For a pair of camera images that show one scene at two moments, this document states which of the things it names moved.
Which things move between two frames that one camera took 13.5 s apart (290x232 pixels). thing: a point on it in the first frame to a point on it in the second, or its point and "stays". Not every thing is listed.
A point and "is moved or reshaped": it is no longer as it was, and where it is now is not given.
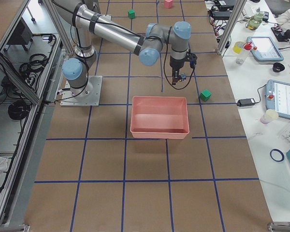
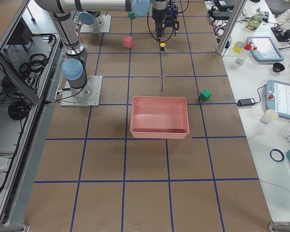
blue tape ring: [279, 151] stays
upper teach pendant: [265, 49] stays
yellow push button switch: [182, 76] is moved or reshaped
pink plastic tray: [159, 117] stays
